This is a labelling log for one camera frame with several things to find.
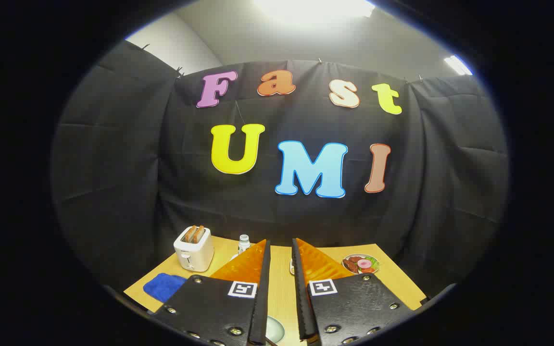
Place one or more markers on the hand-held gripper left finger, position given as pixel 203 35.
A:
pixel 262 298

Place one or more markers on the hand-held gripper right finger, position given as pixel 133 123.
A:
pixel 301 298

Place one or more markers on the pale green plate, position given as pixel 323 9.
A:
pixel 274 330

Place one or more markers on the white labelled bottle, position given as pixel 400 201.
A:
pixel 244 244

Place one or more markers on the white plate of food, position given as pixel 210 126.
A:
pixel 359 264

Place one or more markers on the white toaster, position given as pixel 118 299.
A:
pixel 195 254

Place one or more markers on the brown toast slice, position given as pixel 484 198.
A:
pixel 200 233
pixel 189 234

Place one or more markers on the blue towel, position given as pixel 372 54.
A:
pixel 164 287

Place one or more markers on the small ceiling light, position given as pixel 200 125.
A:
pixel 458 65

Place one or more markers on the large ceiling light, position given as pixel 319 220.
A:
pixel 313 9

